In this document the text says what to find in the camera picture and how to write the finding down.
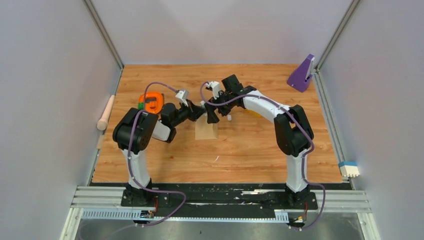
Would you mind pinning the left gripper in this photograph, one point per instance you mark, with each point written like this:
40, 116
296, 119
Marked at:
195, 112

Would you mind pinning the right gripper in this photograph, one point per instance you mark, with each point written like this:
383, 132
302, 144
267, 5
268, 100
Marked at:
212, 117

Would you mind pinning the brown paper envelope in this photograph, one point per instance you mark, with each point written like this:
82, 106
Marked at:
206, 131

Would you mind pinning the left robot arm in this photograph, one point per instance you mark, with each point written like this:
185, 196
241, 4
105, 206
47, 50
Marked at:
133, 134

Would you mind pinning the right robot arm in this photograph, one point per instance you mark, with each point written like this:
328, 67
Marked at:
293, 132

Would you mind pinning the orange toy track loop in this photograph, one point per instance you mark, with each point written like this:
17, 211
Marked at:
153, 101

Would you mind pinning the yellow toy window brick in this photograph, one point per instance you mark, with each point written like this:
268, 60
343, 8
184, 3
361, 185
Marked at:
253, 113

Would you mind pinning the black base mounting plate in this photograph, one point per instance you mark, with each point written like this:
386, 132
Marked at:
220, 200

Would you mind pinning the wooden rolling pin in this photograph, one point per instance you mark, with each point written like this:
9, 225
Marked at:
103, 122

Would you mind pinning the purple plastic stand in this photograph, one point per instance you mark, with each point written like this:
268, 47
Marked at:
301, 77

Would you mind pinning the white blue toy brick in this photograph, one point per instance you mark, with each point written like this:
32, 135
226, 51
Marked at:
349, 169

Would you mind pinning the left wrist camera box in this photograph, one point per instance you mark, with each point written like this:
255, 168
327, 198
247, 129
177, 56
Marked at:
182, 97

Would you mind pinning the slotted cable duct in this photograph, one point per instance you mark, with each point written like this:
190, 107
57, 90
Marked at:
136, 215

